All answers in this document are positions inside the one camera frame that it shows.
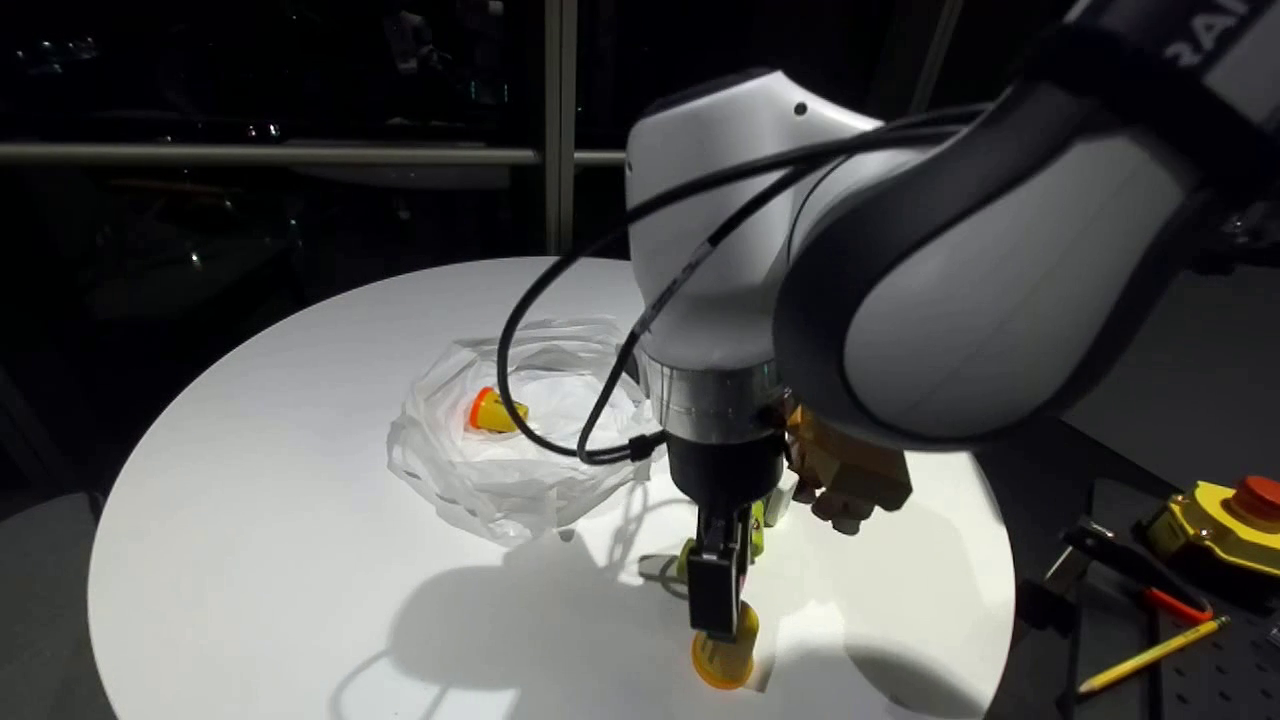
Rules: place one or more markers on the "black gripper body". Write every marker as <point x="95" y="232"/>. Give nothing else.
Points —
<point x="724" y="482"/>

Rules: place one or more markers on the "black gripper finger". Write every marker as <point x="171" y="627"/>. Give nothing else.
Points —
<point x="738" y="572"/>
<point x="705" y="578"/>

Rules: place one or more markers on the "brown plush toy dog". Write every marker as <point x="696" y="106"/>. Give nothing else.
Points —
<point x="842" y="477"/>

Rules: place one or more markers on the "orange toy cup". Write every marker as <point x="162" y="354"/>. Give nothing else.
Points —
<point x="490" y="414"/>

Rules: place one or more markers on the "yellow toy cup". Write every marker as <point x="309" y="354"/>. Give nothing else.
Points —
<point x="724" y="660"/>

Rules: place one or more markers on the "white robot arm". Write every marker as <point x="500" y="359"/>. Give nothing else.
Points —
<point x="922" y="282"/>

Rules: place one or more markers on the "clear plastic bag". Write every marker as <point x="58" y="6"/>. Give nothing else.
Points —
<point x="497" y="482"/>

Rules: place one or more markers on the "metal window railing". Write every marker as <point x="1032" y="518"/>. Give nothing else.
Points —
<point x="506" y="108"/>

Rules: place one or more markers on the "yellow emergency stop button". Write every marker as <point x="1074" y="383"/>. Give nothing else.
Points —
<point x="1226" y="523"/>

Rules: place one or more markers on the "red-handled black tool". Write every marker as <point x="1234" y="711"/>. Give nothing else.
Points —
<point x="1141" y="571"/>

